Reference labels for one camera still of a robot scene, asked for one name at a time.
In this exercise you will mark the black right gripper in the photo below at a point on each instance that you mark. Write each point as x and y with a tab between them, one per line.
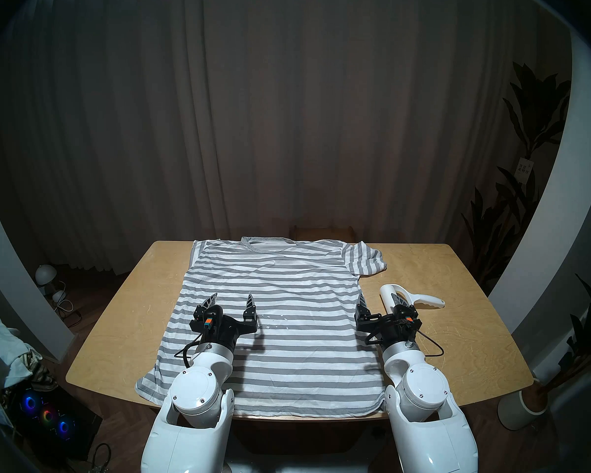
394	326

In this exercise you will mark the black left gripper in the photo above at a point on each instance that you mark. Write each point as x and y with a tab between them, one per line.
221	329

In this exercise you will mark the white lint roller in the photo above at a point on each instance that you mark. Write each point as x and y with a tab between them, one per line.
431	302

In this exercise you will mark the grey white striped t-shirt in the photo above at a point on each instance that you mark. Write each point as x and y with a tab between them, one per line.
295	289

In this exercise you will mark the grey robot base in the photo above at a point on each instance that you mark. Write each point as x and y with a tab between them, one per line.
305	467

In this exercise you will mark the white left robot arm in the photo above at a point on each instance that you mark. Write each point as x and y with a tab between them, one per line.
197	393

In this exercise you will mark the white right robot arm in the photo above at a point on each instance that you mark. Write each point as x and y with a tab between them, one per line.
423	388

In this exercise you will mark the white plant pot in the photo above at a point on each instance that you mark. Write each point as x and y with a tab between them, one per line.
514	410

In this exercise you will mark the large white mushroom lamp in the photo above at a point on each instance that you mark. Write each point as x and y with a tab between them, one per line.
45	274

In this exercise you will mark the white paper plant tag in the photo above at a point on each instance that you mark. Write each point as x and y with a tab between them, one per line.
524	170

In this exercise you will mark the beige pleated curtain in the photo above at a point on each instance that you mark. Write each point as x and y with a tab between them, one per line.
276	107

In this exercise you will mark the white curved arch panel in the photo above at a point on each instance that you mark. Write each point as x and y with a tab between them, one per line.
561	206
19	289

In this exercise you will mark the computer case with RGB fans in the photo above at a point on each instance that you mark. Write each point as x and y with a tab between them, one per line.
47	415

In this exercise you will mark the pile of cloth bags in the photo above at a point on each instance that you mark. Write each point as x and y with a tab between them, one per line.
5	358

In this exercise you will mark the tall dark leafy plant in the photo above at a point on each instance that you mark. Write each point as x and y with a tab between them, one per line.
537	112

